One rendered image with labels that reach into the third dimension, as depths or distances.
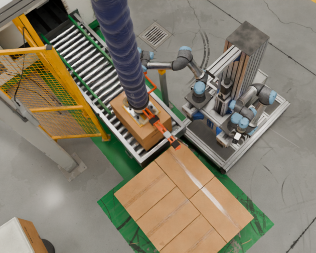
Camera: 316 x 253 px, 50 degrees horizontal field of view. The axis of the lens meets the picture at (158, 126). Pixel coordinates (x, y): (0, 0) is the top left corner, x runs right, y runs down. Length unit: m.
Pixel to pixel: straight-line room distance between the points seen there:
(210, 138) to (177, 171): 0.75
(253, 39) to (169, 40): 2.65
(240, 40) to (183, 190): 1.79
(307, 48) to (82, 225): 4.01
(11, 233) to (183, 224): 1.73
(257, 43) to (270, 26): 2.78
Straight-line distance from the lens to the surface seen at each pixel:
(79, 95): 3.54
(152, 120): 3.50
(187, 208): 3.79
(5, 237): 3.71
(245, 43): 2.83
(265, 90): 3.09
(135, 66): 2.80
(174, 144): 3.38
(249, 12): 5.74
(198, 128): 4.40
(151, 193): 3.84
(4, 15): 1.95
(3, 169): 5.09
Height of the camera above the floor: 4.29
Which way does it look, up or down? 67 degrees down
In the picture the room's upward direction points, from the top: 12 degrees counter-clockwise
